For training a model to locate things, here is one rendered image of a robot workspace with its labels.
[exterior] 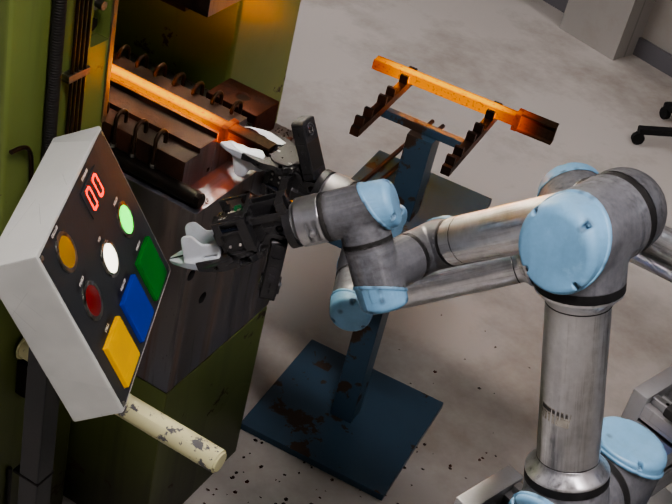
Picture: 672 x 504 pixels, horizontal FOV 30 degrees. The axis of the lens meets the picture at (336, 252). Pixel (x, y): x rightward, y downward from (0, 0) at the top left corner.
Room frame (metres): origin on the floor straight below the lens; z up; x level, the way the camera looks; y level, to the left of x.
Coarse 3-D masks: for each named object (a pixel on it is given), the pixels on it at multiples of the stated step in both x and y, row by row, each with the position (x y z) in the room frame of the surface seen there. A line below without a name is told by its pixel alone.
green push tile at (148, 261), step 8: (144, 240) 1.54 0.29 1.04; (144, 248) 1.52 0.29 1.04; (152, 248) 1.55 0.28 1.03; (144, 256) 1.51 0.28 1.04; (152, 256) 1.53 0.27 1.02; (136, 264) 1.48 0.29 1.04; (144, 264) 1.50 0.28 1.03; (152, 264) 1.52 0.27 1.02; (160, 264) 1.55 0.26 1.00; (144, 272) 1.49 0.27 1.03; (152, 272) 1.51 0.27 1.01; (160, 272) 1.53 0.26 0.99; (144, 280) 1.48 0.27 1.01; (152, 280) 1.50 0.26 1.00; (160, 280) 1.52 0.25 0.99; (152, 288) 1.49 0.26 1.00; (160, 288) 1.51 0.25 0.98; (152, 296) 1.48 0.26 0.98
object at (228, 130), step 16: (112, 64) 2.10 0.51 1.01; (128, 80) 2.06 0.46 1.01; (144, 80) 2.07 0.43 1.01; (160, 96) 2.03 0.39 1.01; (176, 96) 2.04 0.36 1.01; (192, 112) 2.00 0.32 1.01; (208, 112) 2.02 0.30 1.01; (224, 128) 1.96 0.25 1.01; (240, 128) 1.98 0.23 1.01; (256, 144) 1.95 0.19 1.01; (272, 144) 1.95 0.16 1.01
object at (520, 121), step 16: (384, 64) 2.52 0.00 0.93; (400, 64) 2.54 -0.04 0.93; (416, 80) 2.50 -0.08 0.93; (432, 80) 2.51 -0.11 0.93; (448, 96) 2.48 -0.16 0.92; (464, 96) 2.47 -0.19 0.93; (480, 96) 2.49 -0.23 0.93; (480, 112) 2.46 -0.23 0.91; (496, 112) 2.45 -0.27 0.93; (512, 112) 2.45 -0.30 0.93; (528, 112) 2.45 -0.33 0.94; (512, 128) 2.42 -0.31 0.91; (528, 128) 2.43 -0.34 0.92; (544, 128) 2.42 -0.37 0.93
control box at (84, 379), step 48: (96, 144) 1.54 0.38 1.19; (48, 192) 1.41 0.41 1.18; (96, 192) 1.47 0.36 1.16; (0, 240) 1.30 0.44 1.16; (48, 240) 1.29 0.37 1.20; (96, 240) 1.41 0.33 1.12; (0, 288) 1.24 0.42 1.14; (48, 288) 1.25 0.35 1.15; (96, 288) 1.34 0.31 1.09; (144, 288) 1.48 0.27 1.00; (48, 336) 1.25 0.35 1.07; (96, 336) 1.28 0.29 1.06; (96, 384) 1.25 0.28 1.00
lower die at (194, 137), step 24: (144, 72) 2.13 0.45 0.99; (120, 96) 2.02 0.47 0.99; (144, 96) 2.03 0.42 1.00; (192, 96) 2.08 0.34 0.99; (120, 120) 1.96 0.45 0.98; (168, 120) 1.98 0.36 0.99; (192, 120) 1.99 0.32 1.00; (240, 120) 2.04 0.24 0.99; (120, 144) 1.93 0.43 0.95; (144, 144) 1.91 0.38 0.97; (168, 144) 1.92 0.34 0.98; (192, 144) 1.92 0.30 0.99; (216, 144) 1.97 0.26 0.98; (168, 168) 1.88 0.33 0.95; (192, 168) 1.90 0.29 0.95
